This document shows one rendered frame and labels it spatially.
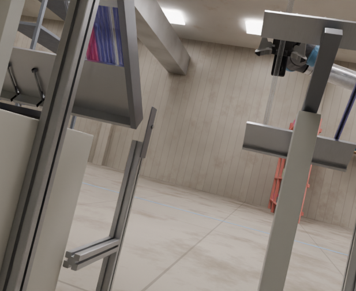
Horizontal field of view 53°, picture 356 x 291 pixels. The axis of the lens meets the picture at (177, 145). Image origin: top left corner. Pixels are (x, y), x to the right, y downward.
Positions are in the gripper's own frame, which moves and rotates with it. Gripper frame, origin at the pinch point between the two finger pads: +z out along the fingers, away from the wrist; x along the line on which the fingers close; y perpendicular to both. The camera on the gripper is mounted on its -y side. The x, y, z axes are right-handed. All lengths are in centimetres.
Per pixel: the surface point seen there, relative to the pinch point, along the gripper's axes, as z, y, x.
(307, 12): -706, -73, 21
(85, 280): 18, -105, -62
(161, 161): -720, -518, -277
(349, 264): 29, -46, 31
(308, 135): 20.8, -13.6, 12.0
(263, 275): 42, -46, 9
